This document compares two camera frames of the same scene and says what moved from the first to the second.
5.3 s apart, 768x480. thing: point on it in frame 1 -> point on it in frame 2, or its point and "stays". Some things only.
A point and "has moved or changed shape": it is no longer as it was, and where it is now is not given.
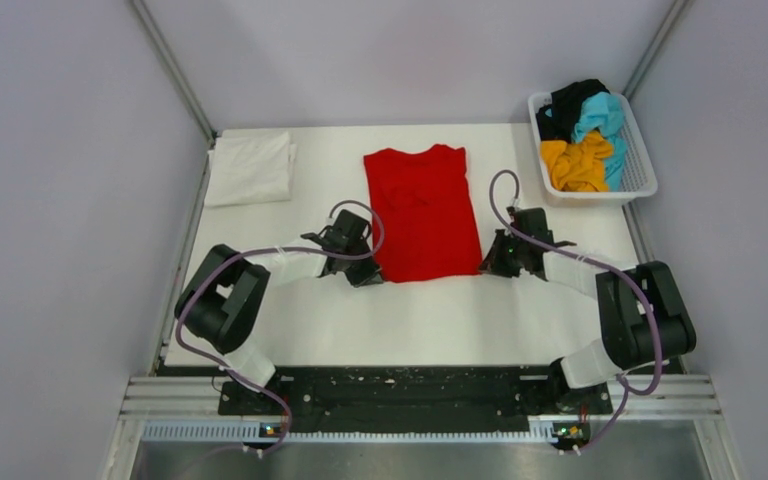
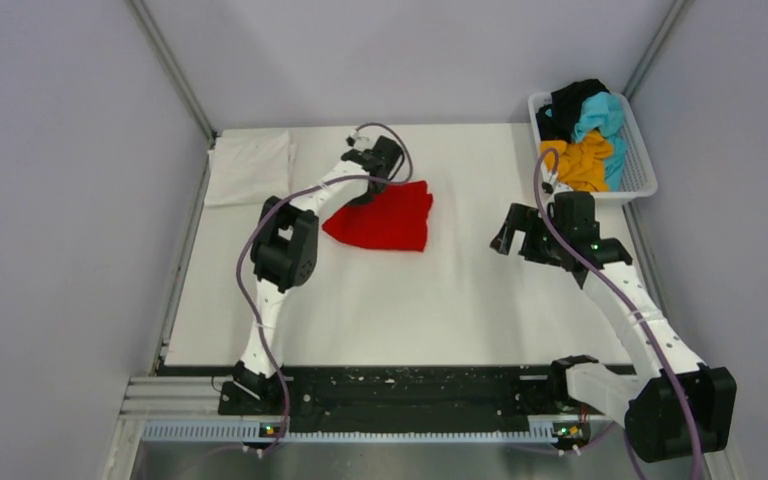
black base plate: (544, 393) stays
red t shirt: (427, 211) has moved or changed shape
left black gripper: (369, 274) -> (362, 197)
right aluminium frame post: (678, 10) stays
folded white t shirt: (249, 166) stays
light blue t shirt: (605, 113) stays
